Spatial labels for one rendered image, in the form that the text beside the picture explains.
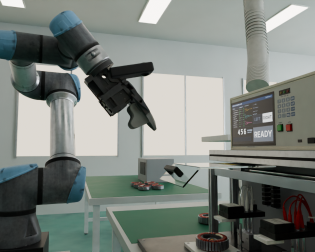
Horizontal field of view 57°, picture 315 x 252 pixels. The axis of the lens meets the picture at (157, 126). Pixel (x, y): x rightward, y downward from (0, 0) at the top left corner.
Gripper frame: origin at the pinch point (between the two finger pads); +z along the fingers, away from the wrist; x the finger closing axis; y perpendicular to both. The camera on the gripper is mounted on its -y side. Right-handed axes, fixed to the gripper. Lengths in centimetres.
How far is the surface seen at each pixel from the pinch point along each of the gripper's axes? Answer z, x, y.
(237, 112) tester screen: 19.1, -24.0, -35.1
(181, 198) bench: 76, -154, -21
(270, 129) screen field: 25.1, -5.0, -30.1
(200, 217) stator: 57, -63, -6
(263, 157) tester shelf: 30.1, -5.0, -22.4
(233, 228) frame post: 59, -39, -9
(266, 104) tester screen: 19.0, -6.3, -35.2
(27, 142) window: -69, -468, 70
